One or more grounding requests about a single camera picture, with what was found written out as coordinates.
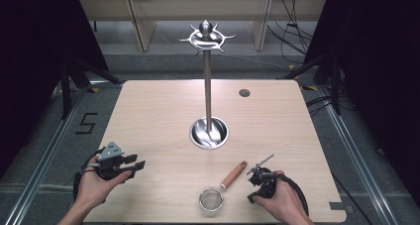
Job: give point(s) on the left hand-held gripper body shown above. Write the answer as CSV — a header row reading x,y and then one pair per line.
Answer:
x,y
110,160

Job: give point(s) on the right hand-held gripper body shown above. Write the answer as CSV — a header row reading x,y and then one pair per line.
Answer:
x,y
264,182

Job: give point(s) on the person's right hand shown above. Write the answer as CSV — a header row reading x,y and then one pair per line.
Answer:
x,y
284,202

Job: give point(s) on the person's left hand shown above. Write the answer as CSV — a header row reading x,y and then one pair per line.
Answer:
x,y
94,187

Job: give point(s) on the black metal stand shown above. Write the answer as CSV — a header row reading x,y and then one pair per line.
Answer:
x,y
335,83
67,86

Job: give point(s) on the grey round table grommet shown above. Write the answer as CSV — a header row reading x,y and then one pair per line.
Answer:
x,y
244,93

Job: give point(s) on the steel utensil hanging stand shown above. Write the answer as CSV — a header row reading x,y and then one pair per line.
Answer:
x,y
207,96

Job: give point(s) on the dark curtain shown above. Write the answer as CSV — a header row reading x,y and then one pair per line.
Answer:
x,y
379,86
36,69

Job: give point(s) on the metal floor rail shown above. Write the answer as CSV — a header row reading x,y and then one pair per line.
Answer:
x,y
43,159
355,152

